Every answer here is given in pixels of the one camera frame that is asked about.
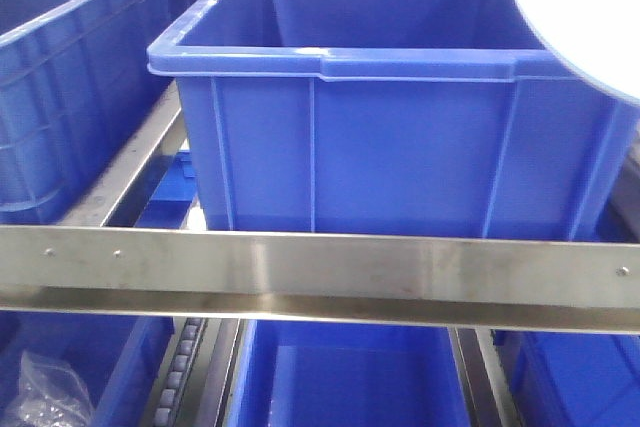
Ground blue plastic bin centre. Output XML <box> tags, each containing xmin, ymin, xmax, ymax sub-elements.
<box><xmin>148</xmin><ymin>0</ymin><xmax>639</xmax><ymax>241</ymax></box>

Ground light blue plate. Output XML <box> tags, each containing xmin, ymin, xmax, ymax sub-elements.
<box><xmin>516</xmin><ymin>0</ymin><xmax>639</xmax><ymax>106</ymax></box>

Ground stainless steel shelf rail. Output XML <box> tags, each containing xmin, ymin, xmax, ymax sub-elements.
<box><xmin>1</xmin><ymin>226</ymin><xmax>639</xmax><ymax>334</ymax></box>

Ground blue lower bin centre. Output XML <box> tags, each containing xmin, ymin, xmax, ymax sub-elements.
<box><xmin>226</xmin><ymin>320</ymin><xmax>470</xmax><ymax>426</ymax></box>

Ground blue plastic bin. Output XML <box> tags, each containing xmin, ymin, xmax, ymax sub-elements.
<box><xmin>148</xmin><ymin>0</ymin><xmax>639</xmax><ymax>241</ymax></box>
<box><xmin>1</xmin><ymin>0</ymin><xmax>171</xmax><ymax>224</ymax></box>

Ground blue lower bin left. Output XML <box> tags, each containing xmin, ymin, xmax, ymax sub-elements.
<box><xmin>1</xmin><ymin>311</ymin><xmax>174</xmax><ymax>426</ymax></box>

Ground blue plastic bin left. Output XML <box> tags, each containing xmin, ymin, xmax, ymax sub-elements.
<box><xmin>1</xmin><ymin>0</ymin><xmax>171</xmax><ymax>224</ymax></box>

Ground blue lower bin right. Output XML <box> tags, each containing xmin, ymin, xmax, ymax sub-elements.
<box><xmin>493</xmin><ymin>331</ymin><xmax>639</xmax><ymax>426</ymax></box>

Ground clear plastic bag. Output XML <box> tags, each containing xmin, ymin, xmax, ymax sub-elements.
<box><xmin>1</xmin><ymin>351</ymin><xmax>95</xmax><ymax>426</ymax></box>

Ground roller conveyor track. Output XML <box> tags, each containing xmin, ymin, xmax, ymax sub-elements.
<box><xmin>151</xmin><ymin>318</ymin><xmax>207</xmax><ymax>427</ymax></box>

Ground steel side rail left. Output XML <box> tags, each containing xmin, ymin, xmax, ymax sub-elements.
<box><xmin>59</xmin><ymin>82</ymin><xmax>186</xmax><ymax>227</ymax></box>

